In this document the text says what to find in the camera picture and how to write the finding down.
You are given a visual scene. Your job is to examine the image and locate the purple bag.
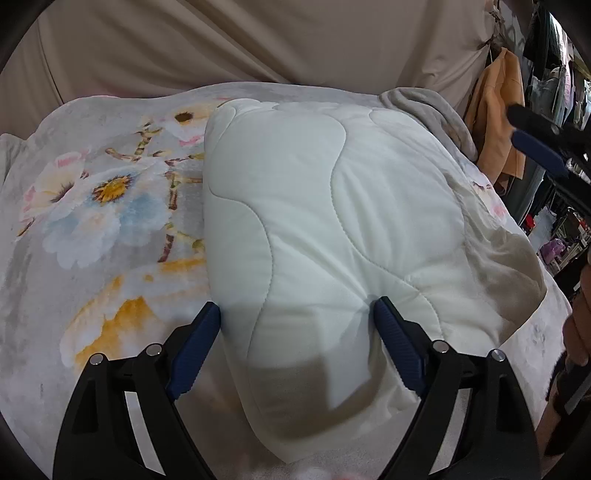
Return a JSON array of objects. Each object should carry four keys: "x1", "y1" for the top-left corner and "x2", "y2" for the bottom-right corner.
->
[{"x1": 541, "y1": 237, "x2": 566, "y2": 265}]

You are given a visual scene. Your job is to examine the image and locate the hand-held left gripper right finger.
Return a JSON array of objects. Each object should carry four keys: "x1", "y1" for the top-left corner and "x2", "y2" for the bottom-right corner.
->
[{"x1": 373, "y1": 296, "x2": 541, "y2": 480}]

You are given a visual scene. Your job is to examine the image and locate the beige fabric headboard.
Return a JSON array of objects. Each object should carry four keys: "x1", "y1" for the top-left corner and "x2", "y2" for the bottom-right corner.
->
[{"x1": 0, "y1": 0, "x2": 509, "y2": 139}]

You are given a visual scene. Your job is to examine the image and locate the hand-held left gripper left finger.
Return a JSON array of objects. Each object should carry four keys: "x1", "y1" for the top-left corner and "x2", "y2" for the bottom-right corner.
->
[{"x1": 53, "y1": 302, "x2": 222, "y2": 480}]

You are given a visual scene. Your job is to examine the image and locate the floral grey blanket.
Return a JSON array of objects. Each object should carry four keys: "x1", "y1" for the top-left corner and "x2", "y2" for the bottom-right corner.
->
[{"x1": 0, "y1": 82, "x2": 574, "y2": 480}]

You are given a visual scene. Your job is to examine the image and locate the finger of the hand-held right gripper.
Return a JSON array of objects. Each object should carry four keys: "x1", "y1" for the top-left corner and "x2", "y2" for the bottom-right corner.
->
[{"x1": 505, "y1": 104, "x2": 591, "y2": 185}]

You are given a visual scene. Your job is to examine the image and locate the dark hanging clothes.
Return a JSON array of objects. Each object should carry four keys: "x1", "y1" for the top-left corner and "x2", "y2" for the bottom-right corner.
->
[{"x1": 522, "y1": 0, "x2": 591, "y2": 134}]

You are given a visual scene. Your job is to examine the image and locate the cream quilted jacket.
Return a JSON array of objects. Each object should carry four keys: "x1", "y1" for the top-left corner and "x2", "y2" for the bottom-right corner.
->
[{"x1": 203, "y1": 97, "x2": 549, "y2": 464}]

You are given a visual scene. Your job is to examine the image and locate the orange hanging garment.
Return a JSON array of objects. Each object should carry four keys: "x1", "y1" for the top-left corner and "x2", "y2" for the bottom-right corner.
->
[{"x1": 464, "y1": 46, "x2": 527, "y2": 186}]

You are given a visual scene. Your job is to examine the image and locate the plain grey blanket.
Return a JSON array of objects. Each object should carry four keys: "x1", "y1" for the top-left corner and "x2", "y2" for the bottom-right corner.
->
[{"x1": 379, "y1": 87, "x2": 478, "y2": 162}]

